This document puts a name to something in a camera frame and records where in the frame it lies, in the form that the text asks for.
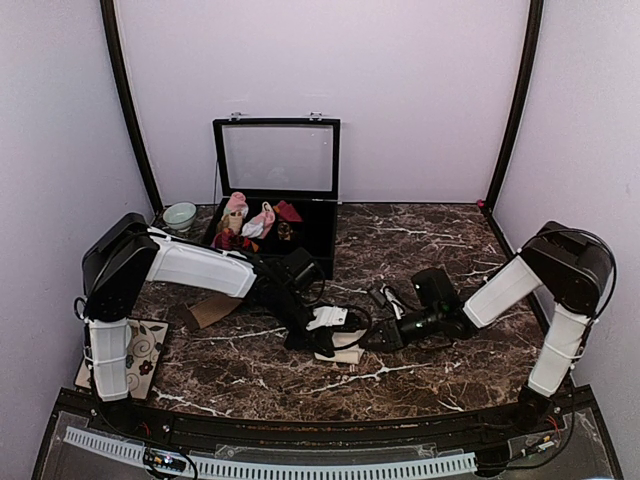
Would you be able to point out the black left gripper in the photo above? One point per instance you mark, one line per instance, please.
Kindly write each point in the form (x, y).
(319, 337)

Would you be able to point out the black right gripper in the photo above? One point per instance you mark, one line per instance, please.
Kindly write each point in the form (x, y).
(392, 333)

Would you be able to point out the cream brown block sock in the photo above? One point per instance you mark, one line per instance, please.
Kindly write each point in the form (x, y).
(351, 355)

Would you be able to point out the tan ribbed sock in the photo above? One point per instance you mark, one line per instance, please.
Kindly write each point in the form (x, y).
(209, 311)

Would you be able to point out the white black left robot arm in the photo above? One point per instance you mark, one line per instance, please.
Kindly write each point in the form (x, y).
(132, 253)

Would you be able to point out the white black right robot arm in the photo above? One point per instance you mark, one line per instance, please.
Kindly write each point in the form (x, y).
(576, 267)

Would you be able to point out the brown patterned small sock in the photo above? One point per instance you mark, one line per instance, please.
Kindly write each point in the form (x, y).
(285, 231)

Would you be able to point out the pink white rolled sock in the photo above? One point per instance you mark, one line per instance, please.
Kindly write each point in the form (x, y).
(260, 225)

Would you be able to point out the dark red folded sock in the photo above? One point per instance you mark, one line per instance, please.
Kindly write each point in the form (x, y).
(286, 212)

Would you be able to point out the maroon orange rolled sock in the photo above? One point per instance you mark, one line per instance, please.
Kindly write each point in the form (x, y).
(230, 241)

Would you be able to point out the beige patterned rolled sock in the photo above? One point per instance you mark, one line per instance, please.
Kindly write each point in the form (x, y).
(232, 221)

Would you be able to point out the floral placemat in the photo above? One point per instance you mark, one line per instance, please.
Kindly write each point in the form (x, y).
(147, 355)

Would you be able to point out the pale green bowl at back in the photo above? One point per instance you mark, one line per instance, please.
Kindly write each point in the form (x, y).
(180, 216)

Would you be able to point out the black box with glass lid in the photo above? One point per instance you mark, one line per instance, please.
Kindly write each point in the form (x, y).
(294, 160)

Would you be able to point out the small circuit board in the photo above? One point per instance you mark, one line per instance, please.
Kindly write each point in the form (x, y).
(162, 460)

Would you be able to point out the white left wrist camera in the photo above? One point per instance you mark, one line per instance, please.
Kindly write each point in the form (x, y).
(327, 316)

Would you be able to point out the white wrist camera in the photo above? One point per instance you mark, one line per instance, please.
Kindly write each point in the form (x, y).
(385, 298)
(327, 316)

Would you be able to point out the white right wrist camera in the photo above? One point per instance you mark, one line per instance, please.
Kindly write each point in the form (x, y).
(385, 298)

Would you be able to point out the white slotted cable duct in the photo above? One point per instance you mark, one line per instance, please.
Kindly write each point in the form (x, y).
(235, 462)

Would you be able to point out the black front table rail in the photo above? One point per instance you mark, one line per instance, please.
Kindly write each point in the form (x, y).
(481, 429)

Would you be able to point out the black right frame post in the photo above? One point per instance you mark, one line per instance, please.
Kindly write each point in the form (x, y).
(525, 70)

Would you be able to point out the black frame post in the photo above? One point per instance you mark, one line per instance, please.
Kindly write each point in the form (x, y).
(525, 70)
(128, 109)

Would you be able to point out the black left frame post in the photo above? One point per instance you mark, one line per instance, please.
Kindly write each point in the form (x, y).
(128, 109)

